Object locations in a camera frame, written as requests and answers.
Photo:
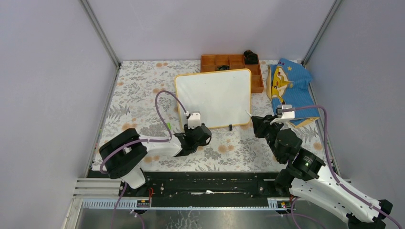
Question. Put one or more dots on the orange wooden compartment tray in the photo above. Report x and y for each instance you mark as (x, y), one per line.
(209, 62)

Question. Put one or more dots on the floral table mat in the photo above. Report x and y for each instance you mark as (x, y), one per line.
(142, 100)

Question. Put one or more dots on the blue yellow cartoon bag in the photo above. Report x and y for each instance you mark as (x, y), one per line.
(288, 84)

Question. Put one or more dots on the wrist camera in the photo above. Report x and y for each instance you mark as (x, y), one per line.
(193, 120)
(285, 113)

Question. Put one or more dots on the yellow framed whiteboard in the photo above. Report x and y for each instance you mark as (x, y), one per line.
(222, 98)

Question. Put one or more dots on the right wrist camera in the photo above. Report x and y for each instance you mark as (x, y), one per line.
(285, 113)

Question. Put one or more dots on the black object in tray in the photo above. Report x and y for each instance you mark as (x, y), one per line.
(250, 57)

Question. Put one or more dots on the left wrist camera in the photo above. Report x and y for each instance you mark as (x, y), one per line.
(193, 120)

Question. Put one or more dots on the small black item in tray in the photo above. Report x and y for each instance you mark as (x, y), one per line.
(223, 68)

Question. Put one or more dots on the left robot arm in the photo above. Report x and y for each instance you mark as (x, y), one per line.
(122, 154)

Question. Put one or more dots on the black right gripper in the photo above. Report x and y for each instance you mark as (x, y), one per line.
(260, 124)

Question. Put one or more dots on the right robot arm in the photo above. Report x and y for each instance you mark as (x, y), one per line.
(308, 177)

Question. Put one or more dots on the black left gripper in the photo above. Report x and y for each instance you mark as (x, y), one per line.
(186, 130)

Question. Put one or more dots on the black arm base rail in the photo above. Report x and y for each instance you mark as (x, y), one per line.
(207, 189)

